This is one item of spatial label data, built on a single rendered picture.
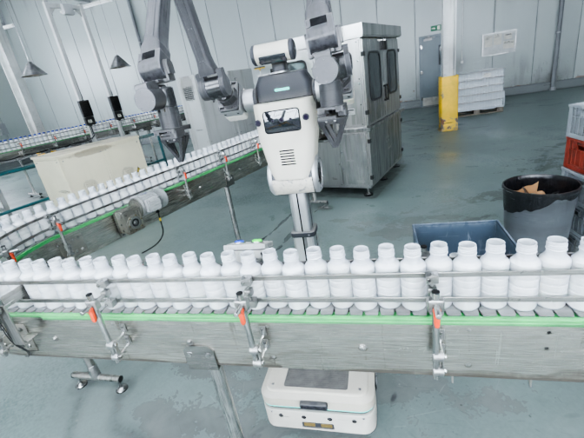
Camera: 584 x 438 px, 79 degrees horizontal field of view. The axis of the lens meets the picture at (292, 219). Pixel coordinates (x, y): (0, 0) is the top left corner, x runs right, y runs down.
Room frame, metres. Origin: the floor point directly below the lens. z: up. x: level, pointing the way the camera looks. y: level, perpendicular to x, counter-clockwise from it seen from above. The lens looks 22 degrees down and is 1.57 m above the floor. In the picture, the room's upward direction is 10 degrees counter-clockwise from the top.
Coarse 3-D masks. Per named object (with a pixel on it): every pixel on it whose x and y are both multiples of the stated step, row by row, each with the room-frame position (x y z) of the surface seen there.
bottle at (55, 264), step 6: (54, 258) 1.04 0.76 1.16; (60, 258) 1.03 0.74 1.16; (54, 264) 1.01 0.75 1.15; (60, 264) 1.02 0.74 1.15; (54, 270) 1.01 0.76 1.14; (60, 270) 1.01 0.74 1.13; (54, 276) 1.00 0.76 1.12; (60, 276) 1.00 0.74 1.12; (60, 288) 1.00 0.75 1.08; (66, 288) 1.00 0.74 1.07; (60, 294) 1.00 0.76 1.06; (66, 294) 1.00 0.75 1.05; (66, 306) 1.00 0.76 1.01; (72, 306) 1.00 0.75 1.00
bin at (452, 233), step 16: (416, 224) 1.28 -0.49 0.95; (432, 224) 1.27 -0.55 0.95; (448, 224) 1.25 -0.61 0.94; (464, 224) 1.24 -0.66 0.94; (480, 224) 1.22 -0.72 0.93; (496, 224) 1.20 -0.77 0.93; (416, 240) 1.15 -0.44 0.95; (432, 240) 1.27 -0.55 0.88; (448, 240) 1.25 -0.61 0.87; (464, 240) 1.24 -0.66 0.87; (480, 240) 1.22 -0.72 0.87; (512, 240) 1.04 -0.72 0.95
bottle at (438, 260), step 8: (432, 248) 0.71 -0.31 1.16; (440, 248) 0.70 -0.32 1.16; (432, 256) 0.71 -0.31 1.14; (440, 256) 0.70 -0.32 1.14; (432, 264) 0.70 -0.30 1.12; (440, 264) 0.69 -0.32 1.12; (448, 264) 0.69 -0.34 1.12; (440, 280) 0.69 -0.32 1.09; (448, 280) 0.69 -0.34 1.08; (440, 288) 0.69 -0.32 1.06; (448, 288) 0.69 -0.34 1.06; (448, 296) 0.69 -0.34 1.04; (448, 304) 0.69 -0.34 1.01
